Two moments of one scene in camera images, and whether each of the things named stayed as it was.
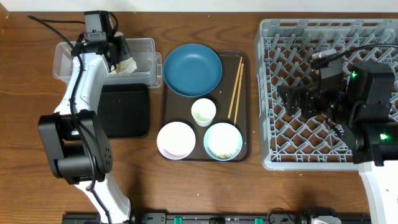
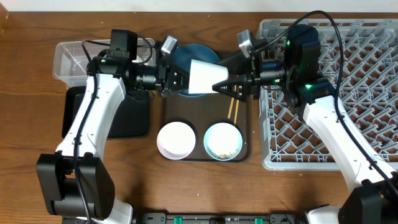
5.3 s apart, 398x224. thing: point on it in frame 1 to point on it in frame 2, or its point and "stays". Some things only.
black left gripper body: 123,50 to 165,81
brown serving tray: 230,102 stays
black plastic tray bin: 124,109 stays
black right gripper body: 314,104 to 252,69
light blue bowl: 222,141 stays
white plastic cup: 203,111 to 204,74
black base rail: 273,218 stays
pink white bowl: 176,140 stays
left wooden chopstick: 234,88 stays
